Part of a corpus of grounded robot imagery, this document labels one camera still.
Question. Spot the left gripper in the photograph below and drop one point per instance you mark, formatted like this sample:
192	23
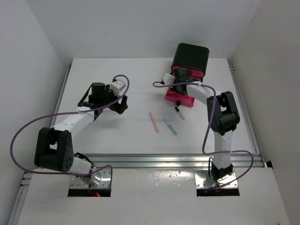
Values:
119	108

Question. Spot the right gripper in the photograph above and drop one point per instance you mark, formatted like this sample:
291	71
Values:
175	88

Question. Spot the pink drawer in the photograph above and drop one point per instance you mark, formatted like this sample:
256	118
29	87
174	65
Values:
179	99
195	78
191	72

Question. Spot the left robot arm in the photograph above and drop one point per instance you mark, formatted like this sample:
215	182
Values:
54	150

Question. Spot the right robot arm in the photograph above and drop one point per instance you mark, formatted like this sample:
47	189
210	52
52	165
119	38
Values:
223	117

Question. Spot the black drawer cabinet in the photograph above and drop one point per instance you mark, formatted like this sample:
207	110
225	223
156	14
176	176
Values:
191	56

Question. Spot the pink stick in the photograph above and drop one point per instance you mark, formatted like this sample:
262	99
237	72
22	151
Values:
153	122

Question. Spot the clear black-cap lip gloss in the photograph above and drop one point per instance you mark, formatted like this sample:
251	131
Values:
179	113

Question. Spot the light blue mascara tube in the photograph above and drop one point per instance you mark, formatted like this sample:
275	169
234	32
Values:
170	126

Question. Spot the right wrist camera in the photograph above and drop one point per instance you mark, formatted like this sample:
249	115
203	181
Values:
167	79

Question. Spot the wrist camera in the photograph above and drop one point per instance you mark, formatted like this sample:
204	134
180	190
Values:
167	79
117	86

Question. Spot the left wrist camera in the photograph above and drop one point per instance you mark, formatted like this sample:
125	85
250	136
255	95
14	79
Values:
117	86

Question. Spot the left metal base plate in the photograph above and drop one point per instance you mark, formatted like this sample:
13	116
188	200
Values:
99	180

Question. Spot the metal base plate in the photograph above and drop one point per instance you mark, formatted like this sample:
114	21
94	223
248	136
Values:
203	181
99	180

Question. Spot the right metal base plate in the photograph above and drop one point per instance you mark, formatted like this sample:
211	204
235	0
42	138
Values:
203	181

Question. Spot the aluminium rail frame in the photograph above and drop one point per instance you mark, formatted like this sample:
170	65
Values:
153	173

